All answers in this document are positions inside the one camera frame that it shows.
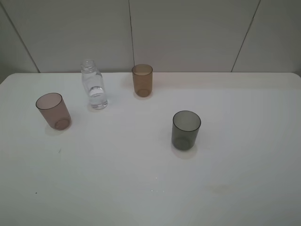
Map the clear plastic water bottle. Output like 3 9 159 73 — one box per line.
81 59 108 110

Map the grey translucent cup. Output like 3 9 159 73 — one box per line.
171 110 201 151

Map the amber translucent cup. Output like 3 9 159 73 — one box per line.
132 64 153 97

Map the pink translucent cup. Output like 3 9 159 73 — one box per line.
36 93 71 130

